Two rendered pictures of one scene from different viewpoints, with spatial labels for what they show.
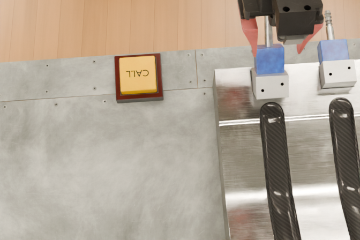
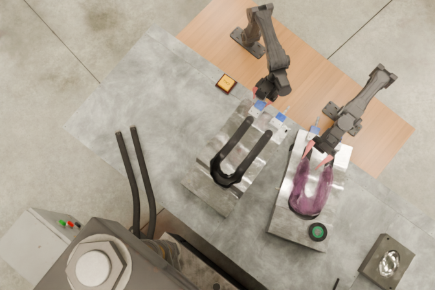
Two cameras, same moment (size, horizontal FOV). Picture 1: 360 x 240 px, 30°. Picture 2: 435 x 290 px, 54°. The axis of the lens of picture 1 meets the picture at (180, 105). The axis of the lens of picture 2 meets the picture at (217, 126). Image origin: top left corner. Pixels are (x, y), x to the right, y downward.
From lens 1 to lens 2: 1.00 m
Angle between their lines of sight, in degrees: 10
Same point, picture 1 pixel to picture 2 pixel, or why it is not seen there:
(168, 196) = (206, 121)
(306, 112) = (259, 127)
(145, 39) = (237, 75)
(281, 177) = (237, 137)
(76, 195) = (184, 101)
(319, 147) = (254, 138)
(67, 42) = (215, 59)
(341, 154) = (258, 145)
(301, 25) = (261, 96)
